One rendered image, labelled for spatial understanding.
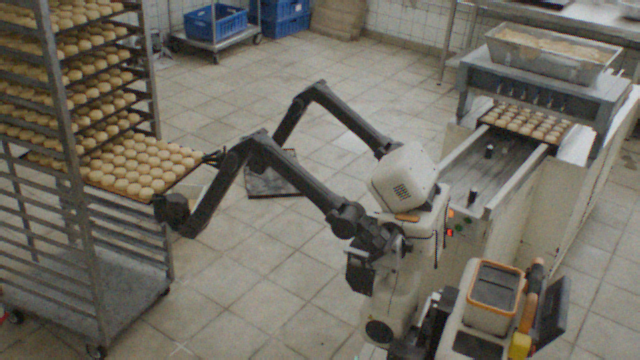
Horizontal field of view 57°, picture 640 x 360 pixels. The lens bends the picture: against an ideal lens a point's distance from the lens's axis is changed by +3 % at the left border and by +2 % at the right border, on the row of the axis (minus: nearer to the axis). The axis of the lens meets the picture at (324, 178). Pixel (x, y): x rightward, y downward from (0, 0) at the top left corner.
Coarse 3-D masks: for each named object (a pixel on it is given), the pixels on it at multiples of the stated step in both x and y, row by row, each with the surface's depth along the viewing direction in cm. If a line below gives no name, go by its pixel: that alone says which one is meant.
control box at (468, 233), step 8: (448, 208) 238; (456, 208) 237; (464, 208) 237; (448, 216) 239; (456, 216) 237; (464, 216) 235; (472, 216) 233; (480, 216) 233; (448, 224) 241; (456, 224) 239; (464, 224) 237; (472, 224) 234; (456, 232) 241; (464, 232) 238; (472, 232) 236; (464, 240) 240; (472, 240) 238
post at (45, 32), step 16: (32, 0) 176; (48, 16) 180; (48, 32) 181; (48, 48) 183; (48, 64) 186; (48, 80) 190; (64, 96) 194; (64, 112) 196; (64, 128) 198; (64, 144) 202; (80, 176) 211; (80, 192) 213; (80, 208) 216; (80, 224) 221; (96, 256) 231; (96, 272) 234; (96, 288) 237; (96, 304) 242
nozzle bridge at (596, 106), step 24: (480, 48) 302; (480, 72) 292; (504, 72) 276; (528, 72) 277; (504, 96) 285; (528, 96) 283; (576, 96) 270; (600, 96) 257; (624, 96) 279; (576, 120) 269; (600, 120) 260; (600, 144) 274
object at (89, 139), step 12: (0, 120) 230; (108, 120) 234; (120, 120) 234; (132, 120) 237; (0, 132) 223; (12, 132) 221; (24, 132) 221; (36, 132) 225; (84, 132) 224; (96, 132) 227; (108, 132) 227; (120, 132) 230; (48, 144) 216; (60, 144) 215; (84, 144) 217; (96, 144) 221
